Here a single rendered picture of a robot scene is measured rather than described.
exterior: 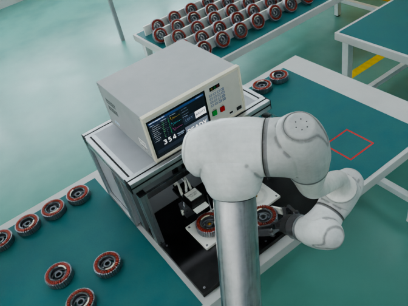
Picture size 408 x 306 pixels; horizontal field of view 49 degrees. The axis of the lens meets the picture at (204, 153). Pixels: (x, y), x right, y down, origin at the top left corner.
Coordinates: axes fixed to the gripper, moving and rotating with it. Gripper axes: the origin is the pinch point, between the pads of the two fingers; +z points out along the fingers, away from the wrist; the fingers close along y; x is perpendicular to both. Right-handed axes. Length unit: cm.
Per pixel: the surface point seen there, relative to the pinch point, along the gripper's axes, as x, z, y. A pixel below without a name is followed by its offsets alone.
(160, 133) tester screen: 48, 5, -20
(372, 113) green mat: 2, 21, 87
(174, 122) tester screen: 49, 4, -13
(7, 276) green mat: 21, 54, -92
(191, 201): 17.4, 13.7, -18.6
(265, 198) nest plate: 1.0, 13.0, 10.3
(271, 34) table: 55, 114, 117
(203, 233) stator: 4.0, 12.3, -20.7
